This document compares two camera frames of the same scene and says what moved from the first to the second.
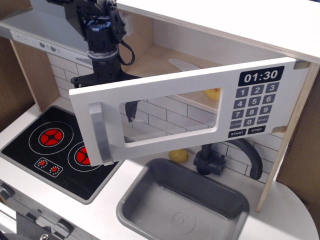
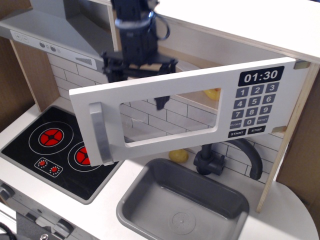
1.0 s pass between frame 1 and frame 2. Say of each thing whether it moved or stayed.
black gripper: moved
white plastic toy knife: stayed
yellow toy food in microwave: stayed
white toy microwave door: stayed
